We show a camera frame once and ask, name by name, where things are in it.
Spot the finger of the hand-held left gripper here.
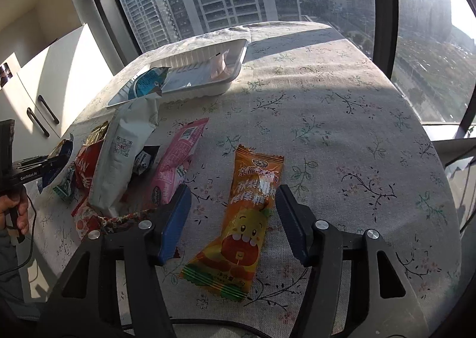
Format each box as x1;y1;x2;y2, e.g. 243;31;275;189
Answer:
14;154;71;179

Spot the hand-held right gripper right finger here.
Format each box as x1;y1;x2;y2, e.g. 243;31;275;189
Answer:
274;185;436;338

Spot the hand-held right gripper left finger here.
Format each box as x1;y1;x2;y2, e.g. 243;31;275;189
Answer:
37;185;192;338

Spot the blue snack packet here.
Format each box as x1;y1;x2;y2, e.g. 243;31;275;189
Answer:
40;139;75;190

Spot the red snack bag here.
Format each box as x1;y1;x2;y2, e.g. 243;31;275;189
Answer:
73;139;105;190

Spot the pink snack packet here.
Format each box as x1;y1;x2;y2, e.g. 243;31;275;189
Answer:
151;118;209;206

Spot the orange snack packet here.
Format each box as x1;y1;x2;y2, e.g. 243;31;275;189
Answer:
179;144;285;302

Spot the gold snack packet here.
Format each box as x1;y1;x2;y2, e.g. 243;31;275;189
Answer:
85;121;111;146

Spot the white snack bag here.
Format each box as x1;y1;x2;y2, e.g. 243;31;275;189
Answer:
88;94;161;219

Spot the small dark snack packet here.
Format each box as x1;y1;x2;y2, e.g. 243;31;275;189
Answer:
133;145;161;175

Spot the red white snack packet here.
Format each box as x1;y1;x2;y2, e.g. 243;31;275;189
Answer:
72;194;107;241

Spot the white plastic tray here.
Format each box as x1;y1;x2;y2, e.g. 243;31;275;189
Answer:
107;39;249;108

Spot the person's left hand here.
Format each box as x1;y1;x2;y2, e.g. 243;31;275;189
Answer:
0;187;29;235

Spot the small green snack packet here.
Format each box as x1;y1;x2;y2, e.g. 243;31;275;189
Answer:
52;169;77;202

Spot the brown patterned snack packet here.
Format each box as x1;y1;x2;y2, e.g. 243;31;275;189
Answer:
96;208;164;236

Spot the floral tablecloth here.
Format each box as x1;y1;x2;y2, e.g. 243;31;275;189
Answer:
28;21;465;338

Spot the white cabinet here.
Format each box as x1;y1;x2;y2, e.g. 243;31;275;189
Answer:
0;0;125;147

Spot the teal snack packet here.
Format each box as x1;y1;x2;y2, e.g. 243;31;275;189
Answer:
133;66;172;99

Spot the black cabinet handle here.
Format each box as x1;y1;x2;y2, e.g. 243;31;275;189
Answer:
27;108;50;138
37;95;60;125

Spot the black cable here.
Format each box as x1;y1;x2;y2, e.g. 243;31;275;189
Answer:
0;200;38;275

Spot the black window frame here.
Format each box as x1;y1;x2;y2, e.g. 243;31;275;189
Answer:
74;0;476;145

